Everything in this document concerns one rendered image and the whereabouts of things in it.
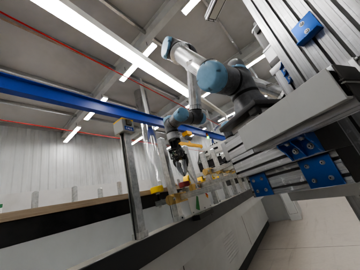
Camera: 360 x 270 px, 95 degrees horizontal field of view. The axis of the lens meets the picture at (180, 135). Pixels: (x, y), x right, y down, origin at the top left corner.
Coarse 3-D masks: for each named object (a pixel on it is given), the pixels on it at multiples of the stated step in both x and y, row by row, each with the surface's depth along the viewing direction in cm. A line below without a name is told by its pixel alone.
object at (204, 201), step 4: (200, 196) 106; (204, 196) 110; (208, 196) 114; (188, 200) 94; (192, 200) 97; (200, 200) 104; (204, 200) 108; (208, 200) 112; (192, 204) 96; (200, 204) 102; (204, 204) 106; (208, 204) 110; (192, 208) 94; (200, 208) 100; (204, 208) 104; (192, 212) 93; (196, 212) 95
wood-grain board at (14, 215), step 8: (144, 192) 99; (160, 192) 109; (88, 200) 73; (96, 200) 75; (104, 200) 78; (112, 200) 81; (32, 208) 58; (40, 208) 59; (48, 208) 61; (56, 208) 63; (64, 208) 65; (72, 208) 67; (0, 216) 51; (8, 216) 52; (16, 216) 54; (24, 216) 55; (32, 216) 57
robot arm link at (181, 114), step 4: (180, 108) 89; (184, 108) 91; (176, 112) 88; (180, 112) 87; (184, 112) 89; (188, 112) 90; (172, 116) 91; (176, 116) 88; (180, 116) 87; (184, 116) 88; (188, 116) 89; (192, 116) 94; (172, 120) 92; (176, 120) 90; (180, 120) 89; (184, 120) 90; (188, 120) 93; (192, 120) 94; (172, 124) 93; (176, 124) 92; (180, 124) 93
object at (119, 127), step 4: (120, 120) 78; (124, 120) 79; (116, 124) 80; (120, 124) 78; (124, 124) 78; (132, 124) 82; (116, 128) 79; (120, 128) 77; (124, 128) 77; (116, 132) 79; (120, 132) 77; (124, 132) 78; (128, 132) 79; (132, 132) 80; (116, 136) 80
